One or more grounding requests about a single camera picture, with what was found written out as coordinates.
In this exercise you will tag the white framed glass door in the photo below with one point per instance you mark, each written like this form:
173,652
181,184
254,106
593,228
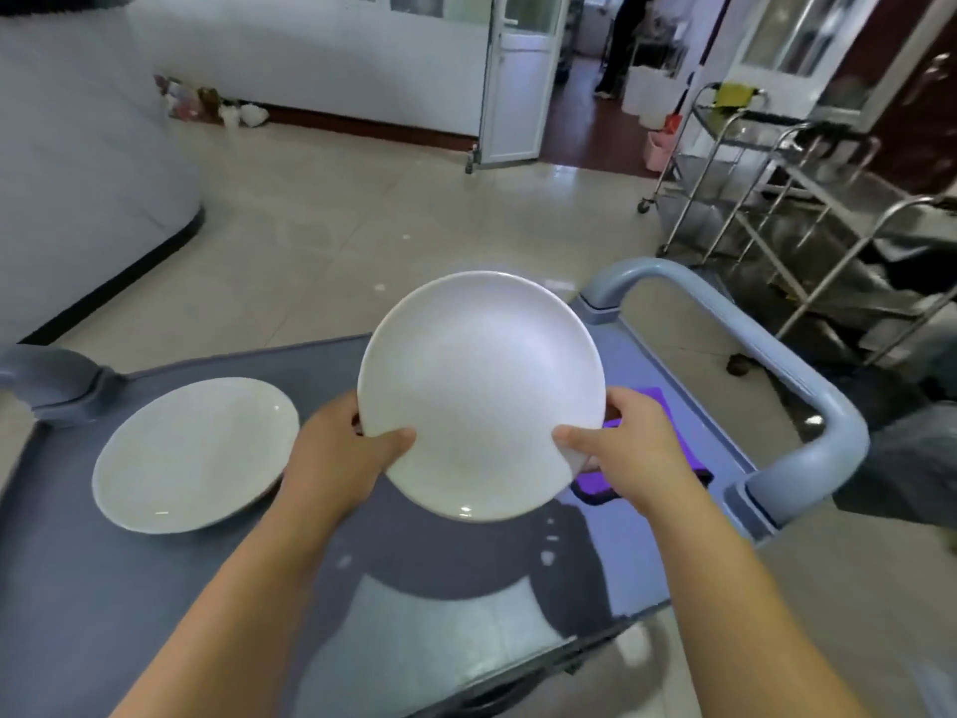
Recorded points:
521,74
811,44

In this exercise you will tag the white round plate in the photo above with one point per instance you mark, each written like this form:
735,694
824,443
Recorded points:
481,396
196,454

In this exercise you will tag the person's right thumb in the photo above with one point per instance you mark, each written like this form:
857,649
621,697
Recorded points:
582,444

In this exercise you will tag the person's left forearm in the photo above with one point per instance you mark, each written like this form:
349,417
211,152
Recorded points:
247,598

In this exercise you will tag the pink plastic bucket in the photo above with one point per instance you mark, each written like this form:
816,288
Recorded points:
659,150

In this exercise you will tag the person's right hand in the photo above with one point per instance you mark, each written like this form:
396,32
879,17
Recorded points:
643,456

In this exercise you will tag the white plastic bin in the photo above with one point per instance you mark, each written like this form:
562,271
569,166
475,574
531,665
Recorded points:
644,88

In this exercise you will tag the person's right forearm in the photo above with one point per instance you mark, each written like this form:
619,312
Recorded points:
740,613

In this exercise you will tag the person's left thumb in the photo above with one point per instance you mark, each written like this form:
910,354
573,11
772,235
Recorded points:
389,445

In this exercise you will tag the purple cleaning cloth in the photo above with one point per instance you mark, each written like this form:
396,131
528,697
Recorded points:
677,441

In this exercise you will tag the stainless steel trolley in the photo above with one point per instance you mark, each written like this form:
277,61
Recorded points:
736,171
860,254

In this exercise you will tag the yellow cloth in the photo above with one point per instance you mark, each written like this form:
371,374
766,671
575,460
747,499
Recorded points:
736,94

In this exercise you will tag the grey plastic service cart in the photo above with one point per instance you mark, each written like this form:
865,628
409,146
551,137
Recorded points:
419,560

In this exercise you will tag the person's left hand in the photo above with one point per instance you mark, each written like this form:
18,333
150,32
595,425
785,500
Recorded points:
329,456

